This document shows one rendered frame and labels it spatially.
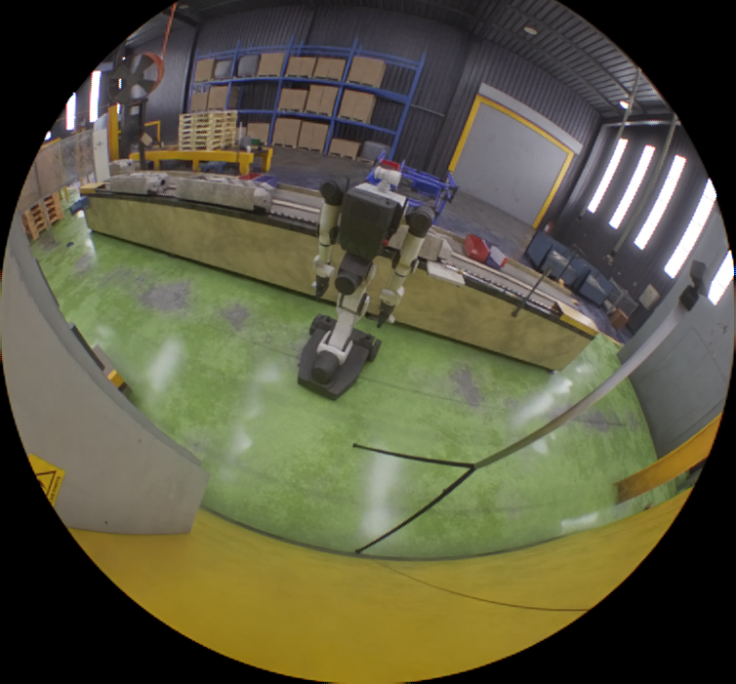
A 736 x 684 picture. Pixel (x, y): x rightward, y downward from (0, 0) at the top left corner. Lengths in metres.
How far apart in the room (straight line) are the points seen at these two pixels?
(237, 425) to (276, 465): 0.37
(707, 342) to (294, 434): 6.56
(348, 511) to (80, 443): 1.52
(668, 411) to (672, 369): 0.81
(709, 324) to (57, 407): 6.58
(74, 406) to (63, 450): 0.06
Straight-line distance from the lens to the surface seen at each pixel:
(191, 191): 2.67
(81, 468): 0.39
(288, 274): 2.38
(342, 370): 1.80
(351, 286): 1.18
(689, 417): 6.05
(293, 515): 1.66
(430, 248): 1.99
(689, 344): 6.25
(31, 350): 0.29
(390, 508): 1.76
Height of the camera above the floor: 1.66
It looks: 42 degrees down
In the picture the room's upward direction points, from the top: 20 degrees clockwise
